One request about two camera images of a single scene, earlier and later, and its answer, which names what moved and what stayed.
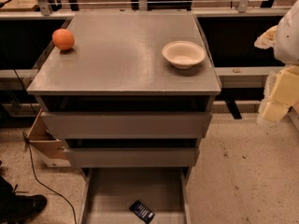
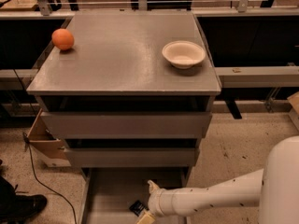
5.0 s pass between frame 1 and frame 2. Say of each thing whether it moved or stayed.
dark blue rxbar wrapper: stayed
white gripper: moved
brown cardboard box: stayed
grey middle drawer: stayed
